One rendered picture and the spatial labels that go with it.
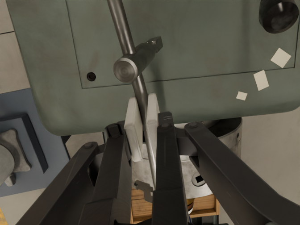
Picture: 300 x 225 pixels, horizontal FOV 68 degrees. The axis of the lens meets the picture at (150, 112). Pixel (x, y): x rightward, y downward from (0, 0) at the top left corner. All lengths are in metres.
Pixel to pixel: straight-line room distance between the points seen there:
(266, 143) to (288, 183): 0.47
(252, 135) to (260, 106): 1.56
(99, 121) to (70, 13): 0.17
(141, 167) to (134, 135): 0.31
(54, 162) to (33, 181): 0.14
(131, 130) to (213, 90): 0.25
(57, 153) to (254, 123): 1.48
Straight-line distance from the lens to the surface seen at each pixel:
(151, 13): 0.36
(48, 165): 1.07
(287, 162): 2.27
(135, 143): 0.16
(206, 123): 0.48
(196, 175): 0.46
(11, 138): 0.98
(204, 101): 0.38
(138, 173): 0.49
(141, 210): 0.96
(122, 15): 0.20
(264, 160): 2.14
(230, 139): 0.48
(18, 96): 1.00
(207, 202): 0.98
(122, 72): 0.19
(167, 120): 0.17
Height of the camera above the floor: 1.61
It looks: 72 degrees down
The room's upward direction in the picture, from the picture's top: 169 degrees clockwise
